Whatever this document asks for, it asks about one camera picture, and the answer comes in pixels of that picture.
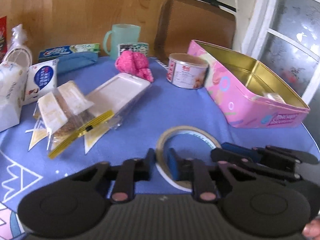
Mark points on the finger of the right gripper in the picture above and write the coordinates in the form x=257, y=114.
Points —
x=256, y=157
x=219, y=155

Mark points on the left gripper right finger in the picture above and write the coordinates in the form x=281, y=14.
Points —
x=203, y=189

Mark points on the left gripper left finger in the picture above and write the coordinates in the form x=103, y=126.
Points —
x=128, y=173

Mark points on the clear tape roll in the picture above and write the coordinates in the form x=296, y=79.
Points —
x=189, y=142

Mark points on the white plastic case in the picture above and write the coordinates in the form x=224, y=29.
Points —
x=118, y=94

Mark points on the cake snack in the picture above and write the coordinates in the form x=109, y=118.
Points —
x=63, y=111

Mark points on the pink fluffy cloth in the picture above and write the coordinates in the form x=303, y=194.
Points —
x=134, y=63

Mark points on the small patterned tissue pack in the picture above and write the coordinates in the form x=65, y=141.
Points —
x=140, y=47

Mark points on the blue pouch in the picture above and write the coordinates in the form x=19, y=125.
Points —
x=74, y=61

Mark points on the small white wet wipes pack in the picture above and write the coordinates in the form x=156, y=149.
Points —
x=41, y=79

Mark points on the person right hand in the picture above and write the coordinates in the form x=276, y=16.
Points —
x=312, y=229

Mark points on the pink macaron tin box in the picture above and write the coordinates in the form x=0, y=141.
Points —
x=249, y=94

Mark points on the white tin can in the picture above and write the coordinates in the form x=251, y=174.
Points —
x=186, y=71

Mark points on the blue patterned tablecloth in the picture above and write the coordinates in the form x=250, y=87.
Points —
x=68, y=197

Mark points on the green frosted mug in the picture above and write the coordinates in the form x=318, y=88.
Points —
x=119, y=34

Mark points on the brown woven tray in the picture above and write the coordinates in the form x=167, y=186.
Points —
x=181, y=21

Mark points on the green toothpaste box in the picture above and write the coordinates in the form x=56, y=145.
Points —
x=52, y=53

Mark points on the large white tissue pack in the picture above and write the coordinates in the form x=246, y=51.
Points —
x=13, y=79

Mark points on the plastic cups in bag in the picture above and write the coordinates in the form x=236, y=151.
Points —
x=18, y=52

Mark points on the red snack box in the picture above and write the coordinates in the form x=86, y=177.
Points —
x=3, y=37

